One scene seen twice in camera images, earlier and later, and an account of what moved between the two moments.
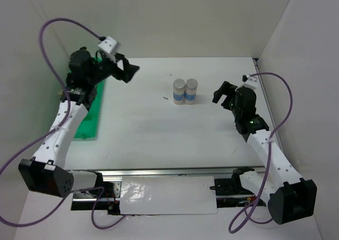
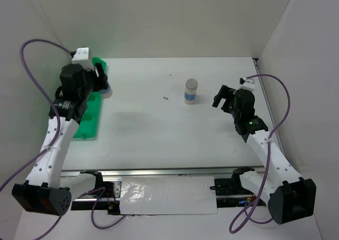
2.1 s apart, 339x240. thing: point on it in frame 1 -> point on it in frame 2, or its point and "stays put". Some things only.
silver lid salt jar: [191, 85] stays put
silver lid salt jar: [178, 91] -> [106, 93]
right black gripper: [226, 88] stays put
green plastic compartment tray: [88, 128] stays put
